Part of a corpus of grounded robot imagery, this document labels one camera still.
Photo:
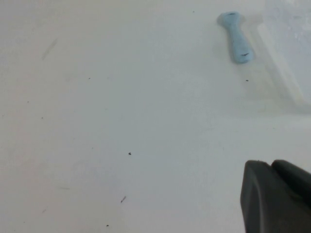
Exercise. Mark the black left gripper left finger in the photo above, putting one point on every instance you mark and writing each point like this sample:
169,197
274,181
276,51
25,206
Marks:
264,206

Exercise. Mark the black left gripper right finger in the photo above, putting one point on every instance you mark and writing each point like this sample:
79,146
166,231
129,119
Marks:
296,179

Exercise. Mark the clear plastic egg box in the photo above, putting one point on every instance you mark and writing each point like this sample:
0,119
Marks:
286,36

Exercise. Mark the blue plastic fork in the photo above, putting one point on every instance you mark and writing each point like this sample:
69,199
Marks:
236,41

